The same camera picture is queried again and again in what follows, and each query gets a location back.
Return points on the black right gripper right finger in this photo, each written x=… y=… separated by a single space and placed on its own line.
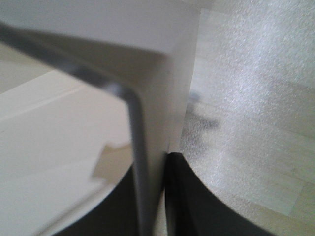
x=193 y=210

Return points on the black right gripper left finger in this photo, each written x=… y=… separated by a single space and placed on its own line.
x=116 y=215

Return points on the white plastic trash bin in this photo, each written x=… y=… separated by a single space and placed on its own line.
x=88 y=89

